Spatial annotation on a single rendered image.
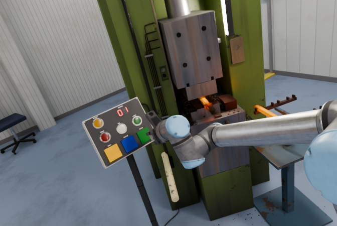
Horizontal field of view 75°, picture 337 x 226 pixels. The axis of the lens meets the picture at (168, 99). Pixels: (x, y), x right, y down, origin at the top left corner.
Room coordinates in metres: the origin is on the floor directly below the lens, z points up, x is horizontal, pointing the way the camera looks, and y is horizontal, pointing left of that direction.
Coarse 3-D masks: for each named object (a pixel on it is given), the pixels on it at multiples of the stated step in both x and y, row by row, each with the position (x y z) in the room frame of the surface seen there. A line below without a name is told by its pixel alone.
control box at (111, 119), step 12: (120, 108) 1.17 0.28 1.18; (132, 108) 1.19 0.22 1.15; (108, 120) 1.11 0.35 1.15; (120, 120) 1.13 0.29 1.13; (132, 120) 1.14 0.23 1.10; (144, 120) 1.16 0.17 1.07; (96, 132) 1.06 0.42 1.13; (108, 132) 1.07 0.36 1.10; (132, 132) 1.10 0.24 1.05; (96, 144) 1.02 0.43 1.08; (108, 144) 1.03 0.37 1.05; (120, 144) 1.05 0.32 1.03; (144, 144) 1.08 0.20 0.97
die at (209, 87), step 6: (198, 84) 1.29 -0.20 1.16; (204, 84) 1.29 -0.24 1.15; (210, 84) 1.30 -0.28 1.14; (216, 84) 1.30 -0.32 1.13; (186, 90) 1.29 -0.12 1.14; (192, 90) 1.29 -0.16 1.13; (198, 90) 1.29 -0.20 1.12; (204, 90) 1.29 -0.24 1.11; (210, 90) 1.30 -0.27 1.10; (216, 90) 1.30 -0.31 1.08; (186, 96) 1.32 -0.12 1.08; (192, 96) 1.29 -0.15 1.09; (198, 96) 1.29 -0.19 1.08
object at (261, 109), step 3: (255, 105) 1.26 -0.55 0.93; (258, 105) 1.25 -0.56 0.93; (258, 108) 1.22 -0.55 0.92; (261, 108) 1.21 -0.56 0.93; (264, 108) 1.20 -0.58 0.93; (261, 111) 1.20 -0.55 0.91; (264, 111) 1.17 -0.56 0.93; (267, 111) 1.16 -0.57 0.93; (270, 111) 1.15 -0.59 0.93; (264, 114) 1.17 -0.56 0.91; (267, 114) 1.14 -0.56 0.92; (270, 114) 1.12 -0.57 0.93; (273, 114) 1.12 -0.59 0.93
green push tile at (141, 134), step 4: (144, 128) 1.13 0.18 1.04; (136, 132) 1.11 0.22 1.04; (140, 132) 1.11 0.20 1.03; (144, 132) 1.11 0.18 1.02; (140, 136) 1.09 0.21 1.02; (144, 136) 1.10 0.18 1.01; (148, 136) 1.10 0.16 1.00; (140, 140) 1.08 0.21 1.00; (144, 140) 1.08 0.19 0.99; (148, 140) 1.09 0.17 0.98
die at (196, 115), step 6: (186, 102) 1.45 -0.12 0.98; (192, 102) 1.41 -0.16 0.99; (198, 102) 1.38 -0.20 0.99; (216, 102) 1.31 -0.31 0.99; (192, 108) 1.34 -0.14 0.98; (198, 108) 1.30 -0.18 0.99; (204, 108) 1.29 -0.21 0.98; (216, 108) 1.30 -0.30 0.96; (192, 114) 1.29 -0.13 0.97; (198, 114) 1.29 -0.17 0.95; (204, 114) 1.29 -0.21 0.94; (210, 114) 1.29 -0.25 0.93
